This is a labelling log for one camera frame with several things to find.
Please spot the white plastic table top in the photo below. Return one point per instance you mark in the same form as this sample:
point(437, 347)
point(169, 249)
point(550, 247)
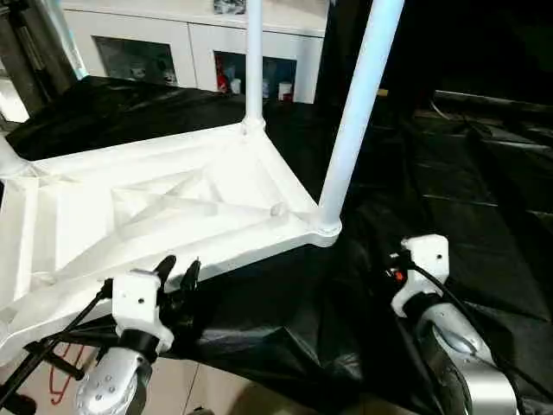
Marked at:
point(151, 173)

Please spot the white plastic table leg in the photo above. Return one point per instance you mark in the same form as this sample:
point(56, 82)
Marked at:
point(254, 65)
point(358, 108)
point(6, 157)

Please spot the dark brown rounded object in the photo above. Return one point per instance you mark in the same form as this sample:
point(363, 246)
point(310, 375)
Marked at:
point(198, 410)

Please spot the black glossy mat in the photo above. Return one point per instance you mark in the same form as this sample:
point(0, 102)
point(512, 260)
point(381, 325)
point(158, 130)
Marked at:
point(453, 173)

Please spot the red package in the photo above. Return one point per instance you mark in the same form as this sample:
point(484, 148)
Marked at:
point(222, 78)

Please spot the black flat monitor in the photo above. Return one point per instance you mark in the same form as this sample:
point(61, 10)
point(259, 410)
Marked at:
point(497, 97)

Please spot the pale teal translucent object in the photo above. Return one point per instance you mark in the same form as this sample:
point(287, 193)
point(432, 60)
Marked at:
point(73, 52)

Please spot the white glass door cabinet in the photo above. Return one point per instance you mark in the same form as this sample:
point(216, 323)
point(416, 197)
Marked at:
point(190, 30)

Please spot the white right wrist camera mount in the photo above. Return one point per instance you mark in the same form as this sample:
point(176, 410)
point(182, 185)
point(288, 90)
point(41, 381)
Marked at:
point(427, 255)

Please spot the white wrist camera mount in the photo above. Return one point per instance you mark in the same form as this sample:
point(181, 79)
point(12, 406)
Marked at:
point(134, 302)
point(427, 255)

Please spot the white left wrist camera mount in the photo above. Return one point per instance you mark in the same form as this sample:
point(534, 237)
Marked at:
point(134, 302)

